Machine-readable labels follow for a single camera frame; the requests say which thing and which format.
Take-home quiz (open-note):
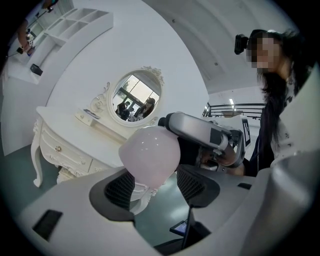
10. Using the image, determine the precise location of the white ornate dressing table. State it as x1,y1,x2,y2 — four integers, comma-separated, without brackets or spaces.
30,106,181,216

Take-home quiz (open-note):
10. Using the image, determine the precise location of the person's white patterned shirt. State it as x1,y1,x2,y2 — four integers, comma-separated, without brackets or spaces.
271,74,315,167

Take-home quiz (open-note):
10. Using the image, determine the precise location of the small black box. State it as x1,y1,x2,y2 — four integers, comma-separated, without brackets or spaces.
29,63,44,76

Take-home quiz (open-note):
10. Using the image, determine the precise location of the person's right forearm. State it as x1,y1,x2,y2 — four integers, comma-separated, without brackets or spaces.
233,159,248,178

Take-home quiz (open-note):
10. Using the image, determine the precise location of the small black screen device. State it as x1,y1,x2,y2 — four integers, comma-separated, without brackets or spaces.
169,219,189,236

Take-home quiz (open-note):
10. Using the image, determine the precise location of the small pink round object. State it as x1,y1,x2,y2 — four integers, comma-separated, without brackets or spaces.
118,126,181,189

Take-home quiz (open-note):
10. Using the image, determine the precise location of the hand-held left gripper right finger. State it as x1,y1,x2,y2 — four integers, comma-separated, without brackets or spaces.
176,163,260,235

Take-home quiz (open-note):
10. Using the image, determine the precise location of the person's black jacket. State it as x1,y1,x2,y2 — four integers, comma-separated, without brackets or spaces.
243,104,283,179

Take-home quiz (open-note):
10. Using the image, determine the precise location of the person's head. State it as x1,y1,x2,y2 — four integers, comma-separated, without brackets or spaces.
255,37,285,74

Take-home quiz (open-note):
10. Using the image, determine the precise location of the black head-worn camera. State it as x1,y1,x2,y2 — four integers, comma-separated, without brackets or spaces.
234,33,250,56

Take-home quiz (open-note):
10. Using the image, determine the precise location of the black metal railing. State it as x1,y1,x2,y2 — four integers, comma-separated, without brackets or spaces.
201,101,266,119

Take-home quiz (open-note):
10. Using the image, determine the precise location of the white shelf unit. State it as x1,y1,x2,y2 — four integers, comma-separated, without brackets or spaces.
4,7,114,86

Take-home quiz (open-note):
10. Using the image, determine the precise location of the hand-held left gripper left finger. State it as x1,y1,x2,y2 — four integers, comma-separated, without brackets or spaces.
16,167,155,256

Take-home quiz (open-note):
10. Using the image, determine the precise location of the black cable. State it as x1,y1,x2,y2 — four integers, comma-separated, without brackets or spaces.
182,204,195,252

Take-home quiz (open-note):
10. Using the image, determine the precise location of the person's right hand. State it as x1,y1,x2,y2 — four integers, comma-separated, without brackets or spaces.
199,152,221,172

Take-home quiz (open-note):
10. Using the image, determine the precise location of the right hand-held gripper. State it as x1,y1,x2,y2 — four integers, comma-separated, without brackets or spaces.
157,111,252,174

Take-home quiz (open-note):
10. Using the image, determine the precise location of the oval white-framed mirror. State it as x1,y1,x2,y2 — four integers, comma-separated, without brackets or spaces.
89,65,166,129

